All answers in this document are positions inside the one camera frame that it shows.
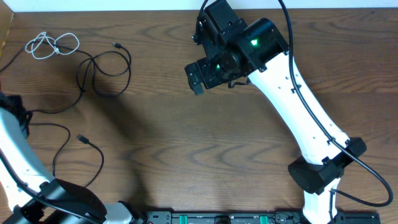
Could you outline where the black usb cable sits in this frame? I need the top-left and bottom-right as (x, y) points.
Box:
(27, 122), (105, 188)
(0, 39), (132, 114)

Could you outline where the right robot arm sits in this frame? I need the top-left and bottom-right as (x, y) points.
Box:
(185, 1), (366, 223)

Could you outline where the white usb cable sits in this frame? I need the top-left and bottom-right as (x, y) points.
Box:
(24, 30), (80, 60)

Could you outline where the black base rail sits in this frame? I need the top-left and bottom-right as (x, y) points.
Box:
(134, 210), (381, 224)

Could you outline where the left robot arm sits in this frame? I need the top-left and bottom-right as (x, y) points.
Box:
(1, 95), (137, 224)

